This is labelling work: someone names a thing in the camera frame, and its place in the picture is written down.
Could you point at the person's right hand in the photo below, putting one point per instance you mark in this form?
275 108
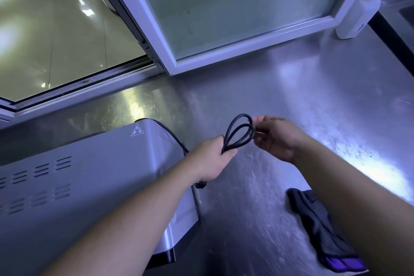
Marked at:
281 140

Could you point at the grey purple cloth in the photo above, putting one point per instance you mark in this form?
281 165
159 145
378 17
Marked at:
317 220

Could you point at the person's left hand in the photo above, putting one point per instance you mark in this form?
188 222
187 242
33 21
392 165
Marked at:
210 159

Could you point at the hinged white window sash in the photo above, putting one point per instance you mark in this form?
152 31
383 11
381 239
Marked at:
252 43

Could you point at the person's left forearm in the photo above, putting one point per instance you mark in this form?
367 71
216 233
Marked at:
129 227

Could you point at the stainless steel sink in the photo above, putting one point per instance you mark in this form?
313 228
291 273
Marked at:
401 26

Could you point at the silver microwave black door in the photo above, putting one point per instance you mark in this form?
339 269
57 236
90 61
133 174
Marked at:
64 188

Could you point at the white plastic bottle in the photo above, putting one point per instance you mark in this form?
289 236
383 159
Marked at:
359 13

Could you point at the white window frame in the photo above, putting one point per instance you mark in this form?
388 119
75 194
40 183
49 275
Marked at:
71 91

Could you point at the person's right forearm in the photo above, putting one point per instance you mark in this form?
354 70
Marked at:
365 201

